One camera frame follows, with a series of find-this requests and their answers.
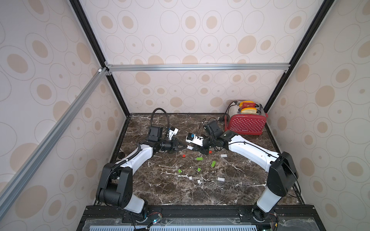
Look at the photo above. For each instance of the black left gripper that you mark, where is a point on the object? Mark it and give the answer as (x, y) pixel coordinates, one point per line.
(174, 146)

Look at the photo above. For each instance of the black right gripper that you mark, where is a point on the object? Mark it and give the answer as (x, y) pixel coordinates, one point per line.
(204, 146)

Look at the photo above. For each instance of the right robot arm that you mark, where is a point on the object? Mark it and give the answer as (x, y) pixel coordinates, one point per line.
(280, 168)

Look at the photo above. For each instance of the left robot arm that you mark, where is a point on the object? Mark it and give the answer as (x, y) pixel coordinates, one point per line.
(115, 187)

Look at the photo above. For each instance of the red polka dot toaster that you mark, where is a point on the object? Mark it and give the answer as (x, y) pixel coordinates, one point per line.
(245, 118)

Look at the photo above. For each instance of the silver aluminium crossbar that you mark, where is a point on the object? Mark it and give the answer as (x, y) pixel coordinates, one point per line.
(198, 67)

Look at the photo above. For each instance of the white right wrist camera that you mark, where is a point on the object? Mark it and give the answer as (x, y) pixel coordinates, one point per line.
(194, 139)

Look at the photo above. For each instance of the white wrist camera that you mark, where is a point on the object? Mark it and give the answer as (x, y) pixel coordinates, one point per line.
(194, 139)
(172, 132)

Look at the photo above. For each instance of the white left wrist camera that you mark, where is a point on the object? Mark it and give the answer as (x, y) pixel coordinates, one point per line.
(172, 132)

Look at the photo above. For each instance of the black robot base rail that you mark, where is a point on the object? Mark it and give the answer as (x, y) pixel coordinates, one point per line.
(201, 218)

